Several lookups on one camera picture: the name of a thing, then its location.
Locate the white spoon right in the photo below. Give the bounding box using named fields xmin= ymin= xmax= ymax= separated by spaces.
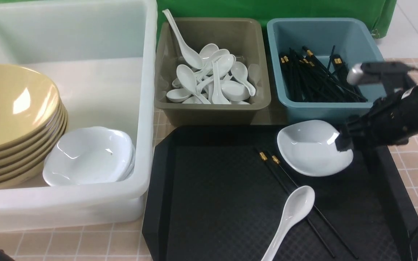
xmin=230 ymin=61 xmax=257 ymax=96

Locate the white square dish in tub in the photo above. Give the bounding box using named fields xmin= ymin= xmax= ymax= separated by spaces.
xmin=42 ymin=145 xmax=136 ymax=186

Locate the blue plastic chopstick bin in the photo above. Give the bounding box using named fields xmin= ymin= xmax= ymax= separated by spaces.
xmin=267 ymin=18 xmax=386 ymax=124

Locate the upright white spoon in bin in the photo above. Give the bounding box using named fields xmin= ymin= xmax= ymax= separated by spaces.
xmin=162 ymin=9 xmax=204 ymax=70

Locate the white spoon front left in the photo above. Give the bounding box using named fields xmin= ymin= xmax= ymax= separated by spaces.
xmin=176 ymin=64 xmax=211 ymax=104

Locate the green cloth backdrop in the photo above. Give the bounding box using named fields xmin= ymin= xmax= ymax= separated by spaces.
xmin=0 ymin=0 xmax=398 ymax=44

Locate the white spoon low right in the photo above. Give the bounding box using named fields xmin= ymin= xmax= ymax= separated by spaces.
xmin=221 ymin=80 xmax=250 ymax=102

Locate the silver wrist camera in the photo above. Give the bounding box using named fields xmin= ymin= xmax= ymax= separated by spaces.
xmin=347 ymin=61 xmax=416 ymax=94

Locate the white spoon low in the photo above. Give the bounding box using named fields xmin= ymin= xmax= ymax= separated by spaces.
xmin=166 ymin=88 xmax=192 ymax=103
xmin=221 ymin=80 xmax=250 ymax=102

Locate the black chopstick gold tip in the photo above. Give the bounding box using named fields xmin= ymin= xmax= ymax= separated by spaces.
xmin=254 ymin=147 xmax=336 ymax=259
xmin=266 ymin=151 xmax=359 ymax=260

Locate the white spoon centre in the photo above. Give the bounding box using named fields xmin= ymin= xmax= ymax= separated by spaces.
xmin=196 ymin=54 xmax=237 ymax=94

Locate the olive plastic spoon bin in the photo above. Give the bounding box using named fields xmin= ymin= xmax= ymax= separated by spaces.
xmin=155 ymin=17 xmax=271 ymax=126

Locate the white spoon low left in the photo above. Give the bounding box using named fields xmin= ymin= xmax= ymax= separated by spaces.
xmin=166 ymin=88 xmax=192 ymax=103

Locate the large white plastic tub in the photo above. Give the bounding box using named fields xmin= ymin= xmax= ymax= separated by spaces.
xmin=0 ymin=0 xmax=157 ymax=233

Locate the black plastic serving tray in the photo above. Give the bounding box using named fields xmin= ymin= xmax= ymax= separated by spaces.
xmin=142 ymin=125 xmax=418 ymax=261

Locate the slanted black chopstick in bin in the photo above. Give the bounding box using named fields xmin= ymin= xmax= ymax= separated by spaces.
xmin=327 ymin=45 xmax=336 ymax=72

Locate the white ceramic soup spoon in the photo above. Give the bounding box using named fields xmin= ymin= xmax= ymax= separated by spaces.
xmin=261 ymin=186 xmax=315 ymax=261

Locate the tan noodle bowl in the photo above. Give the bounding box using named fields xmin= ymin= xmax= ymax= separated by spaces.
xmin=0 ymin=64 xmax=61 ymax=149

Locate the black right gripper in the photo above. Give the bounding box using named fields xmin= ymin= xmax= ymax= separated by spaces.
xmin=335 ymin=87 xmax=418 ymax=152

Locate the white square dish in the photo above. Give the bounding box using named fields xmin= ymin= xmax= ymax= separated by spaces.
xmin=42 ymin=126 xmax=135 ymax=186
xmin=42 ymin=145 xmax=136 ymax=186
xmin=277 ymin=120 xmax=353 ymax=177

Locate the bottom stacked tan bowl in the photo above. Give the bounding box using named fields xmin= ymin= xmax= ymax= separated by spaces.
xmin=0 ymin=121 xmax=69 ymax=190

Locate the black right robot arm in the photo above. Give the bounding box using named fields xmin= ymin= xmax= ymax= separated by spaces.
xmin=335 ymin=85 xmax=418 ymax=152

